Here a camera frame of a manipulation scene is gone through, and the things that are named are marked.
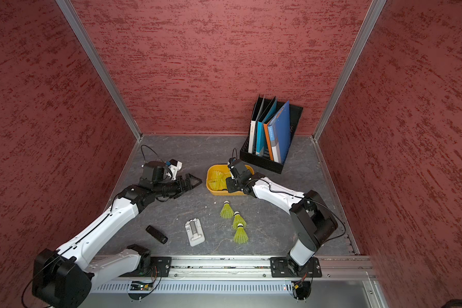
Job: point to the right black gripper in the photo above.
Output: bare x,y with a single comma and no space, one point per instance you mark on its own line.
231,188

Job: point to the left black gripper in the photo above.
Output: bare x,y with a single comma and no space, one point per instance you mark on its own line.
181,187

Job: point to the yellow shuttlecock top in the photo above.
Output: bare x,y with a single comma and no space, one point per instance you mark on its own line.
217,181

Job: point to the yellow shuttlecock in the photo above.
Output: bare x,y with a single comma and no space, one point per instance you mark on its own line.
238,220
226,212
240,236
217,181

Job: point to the yellow plastic storage box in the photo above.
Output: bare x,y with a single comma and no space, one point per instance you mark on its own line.
222,168

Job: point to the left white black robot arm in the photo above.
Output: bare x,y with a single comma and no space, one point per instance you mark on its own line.
64,277

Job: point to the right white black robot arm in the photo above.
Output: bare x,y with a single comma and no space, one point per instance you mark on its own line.
312,221

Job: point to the white phone stand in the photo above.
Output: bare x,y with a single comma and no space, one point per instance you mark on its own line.
195,232

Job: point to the white folder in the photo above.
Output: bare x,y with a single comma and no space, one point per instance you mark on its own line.
257,110

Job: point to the teal folder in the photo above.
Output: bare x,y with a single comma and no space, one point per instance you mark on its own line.
270,108

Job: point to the orange folder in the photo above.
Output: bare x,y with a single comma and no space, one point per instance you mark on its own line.
268,141

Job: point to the blue folder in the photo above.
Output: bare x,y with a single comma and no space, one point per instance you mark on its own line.
279,133

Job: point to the black file rack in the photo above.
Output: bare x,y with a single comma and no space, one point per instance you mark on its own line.
264,161

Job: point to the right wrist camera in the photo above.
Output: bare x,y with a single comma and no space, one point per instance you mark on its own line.
237,168

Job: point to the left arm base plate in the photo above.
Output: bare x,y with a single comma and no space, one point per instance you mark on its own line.
159,267

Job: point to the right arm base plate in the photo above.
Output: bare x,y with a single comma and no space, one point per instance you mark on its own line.
284,267

